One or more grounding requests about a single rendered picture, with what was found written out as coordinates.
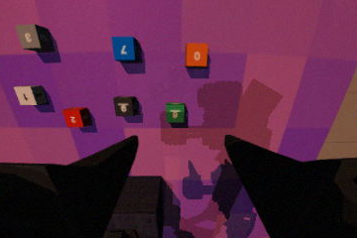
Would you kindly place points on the orange block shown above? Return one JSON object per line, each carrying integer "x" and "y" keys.
{"x": 196, "y": 55}

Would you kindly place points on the tan block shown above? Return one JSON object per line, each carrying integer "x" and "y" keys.
{"x": 30, "y": 95}
{"x": 34, "y": 38}

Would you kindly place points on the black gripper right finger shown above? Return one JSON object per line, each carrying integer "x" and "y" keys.
{"x": 283, "y": 190}

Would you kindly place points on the blue digit block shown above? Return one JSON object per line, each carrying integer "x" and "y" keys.
{"x": 125, "y": 48}

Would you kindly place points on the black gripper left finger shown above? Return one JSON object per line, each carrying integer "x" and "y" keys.
{"x": 84, "y": 192}

